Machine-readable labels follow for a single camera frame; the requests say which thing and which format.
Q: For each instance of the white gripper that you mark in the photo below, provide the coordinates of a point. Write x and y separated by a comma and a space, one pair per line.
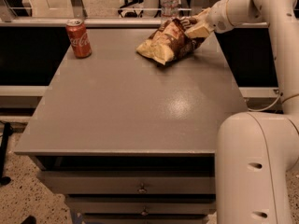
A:
218, 19

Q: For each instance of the brown sea salt chip bag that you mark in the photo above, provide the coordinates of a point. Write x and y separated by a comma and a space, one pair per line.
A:
169, 42

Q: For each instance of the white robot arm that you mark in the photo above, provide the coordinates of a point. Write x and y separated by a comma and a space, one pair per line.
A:
255, 150

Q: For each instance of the clear plastic water bottle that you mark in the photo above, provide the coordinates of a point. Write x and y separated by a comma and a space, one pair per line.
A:
169, 9

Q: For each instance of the black office chair base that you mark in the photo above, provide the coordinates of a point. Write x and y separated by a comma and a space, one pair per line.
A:
130, 9

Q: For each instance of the red coca-cola can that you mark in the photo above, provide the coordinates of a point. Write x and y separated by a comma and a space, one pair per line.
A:
79, 40

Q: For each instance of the grey drawer cabinet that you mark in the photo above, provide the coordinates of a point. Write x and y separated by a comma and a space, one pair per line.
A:
117, 111

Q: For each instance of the top grey drawer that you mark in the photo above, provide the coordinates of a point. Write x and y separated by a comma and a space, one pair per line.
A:
132, 182

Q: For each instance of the grey drawer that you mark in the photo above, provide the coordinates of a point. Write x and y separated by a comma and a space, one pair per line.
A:
136, 205
132, 182
149, 219

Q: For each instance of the middle grey drawer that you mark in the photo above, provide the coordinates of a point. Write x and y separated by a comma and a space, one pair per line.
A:
136, 205

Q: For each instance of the black stand on floor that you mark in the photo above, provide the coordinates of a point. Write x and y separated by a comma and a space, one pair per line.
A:
7, 132

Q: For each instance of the bottom grey drawer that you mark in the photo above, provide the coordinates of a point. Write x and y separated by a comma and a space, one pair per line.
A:
149, 219

